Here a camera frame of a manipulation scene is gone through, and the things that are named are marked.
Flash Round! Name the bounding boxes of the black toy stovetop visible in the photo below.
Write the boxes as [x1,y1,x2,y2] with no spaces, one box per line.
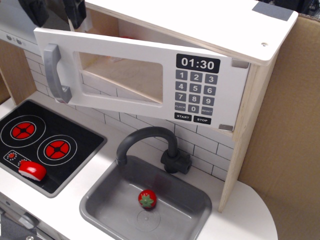
[0,100,107,198]

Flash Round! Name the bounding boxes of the white wooden microwave cabinet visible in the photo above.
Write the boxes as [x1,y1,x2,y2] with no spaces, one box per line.
[77,0,298,212]

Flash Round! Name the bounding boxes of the salmon sushi toy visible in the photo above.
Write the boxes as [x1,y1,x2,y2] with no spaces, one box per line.
[121,36,136,40]

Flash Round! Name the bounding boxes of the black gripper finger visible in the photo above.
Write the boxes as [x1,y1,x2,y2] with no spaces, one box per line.
[18,0,49,27]
[63,0,87,29]

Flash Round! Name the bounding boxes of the white toy microwave door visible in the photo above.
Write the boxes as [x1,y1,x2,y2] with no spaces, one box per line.
[34,28,250,132]

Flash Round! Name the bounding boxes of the brown cardboard panel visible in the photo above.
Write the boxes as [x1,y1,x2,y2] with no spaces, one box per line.
[239,15,320,240]

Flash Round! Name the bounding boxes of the grey toy range hood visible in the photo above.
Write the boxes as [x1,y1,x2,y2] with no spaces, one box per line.
[0,0,70,55]

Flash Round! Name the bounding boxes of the grey oven front panel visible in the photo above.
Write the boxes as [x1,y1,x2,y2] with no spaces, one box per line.
[0,193,67,240]

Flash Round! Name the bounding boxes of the red tuna sushi toy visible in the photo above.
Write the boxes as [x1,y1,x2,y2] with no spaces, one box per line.
[18,160,47,181]

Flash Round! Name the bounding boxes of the grey plastic sink basin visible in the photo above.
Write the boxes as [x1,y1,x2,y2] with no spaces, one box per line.
[79,156,212,240]

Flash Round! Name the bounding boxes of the dark grey toy faucet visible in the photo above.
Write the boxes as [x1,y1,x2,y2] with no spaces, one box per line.
[115,126,192,175]

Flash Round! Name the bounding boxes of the red toy strawberry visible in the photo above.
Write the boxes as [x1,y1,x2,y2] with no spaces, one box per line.
[138,189,157,209]

